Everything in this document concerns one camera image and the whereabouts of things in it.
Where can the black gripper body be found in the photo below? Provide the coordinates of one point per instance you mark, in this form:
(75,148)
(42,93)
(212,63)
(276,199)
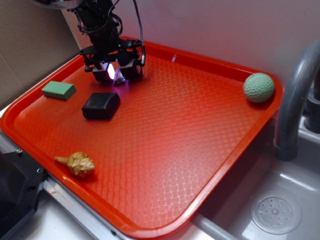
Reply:
(124,50)

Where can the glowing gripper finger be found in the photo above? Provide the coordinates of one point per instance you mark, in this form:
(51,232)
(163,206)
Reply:
(102,72)
(132,70)

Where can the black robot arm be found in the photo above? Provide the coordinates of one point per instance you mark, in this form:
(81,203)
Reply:
(96,19)

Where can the black square block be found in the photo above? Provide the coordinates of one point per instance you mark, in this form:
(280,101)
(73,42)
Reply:
(101,106)

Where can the green rectangular block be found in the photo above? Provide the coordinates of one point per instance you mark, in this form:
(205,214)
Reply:
(59,90)

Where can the brown cardboard panel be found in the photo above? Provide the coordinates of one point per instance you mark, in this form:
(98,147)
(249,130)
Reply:
(34,42)

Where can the red plastic tray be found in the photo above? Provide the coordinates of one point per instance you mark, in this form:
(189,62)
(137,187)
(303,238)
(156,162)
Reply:
(174,136)

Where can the tan conch seashell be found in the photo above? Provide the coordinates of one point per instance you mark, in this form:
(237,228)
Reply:
(79,164)

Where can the green golf ball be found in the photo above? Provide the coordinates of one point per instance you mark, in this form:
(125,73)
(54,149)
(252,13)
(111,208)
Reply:
(258,87)

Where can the grey toy faucet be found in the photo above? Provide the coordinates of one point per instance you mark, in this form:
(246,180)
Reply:
(302,93)

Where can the grey toy sink basin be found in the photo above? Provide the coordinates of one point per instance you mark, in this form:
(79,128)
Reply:
(225,215)

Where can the sink drain strainer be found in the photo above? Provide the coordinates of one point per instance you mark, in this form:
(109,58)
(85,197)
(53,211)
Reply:
(275,213)

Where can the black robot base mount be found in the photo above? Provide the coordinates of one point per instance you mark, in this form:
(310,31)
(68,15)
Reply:
(21,181)

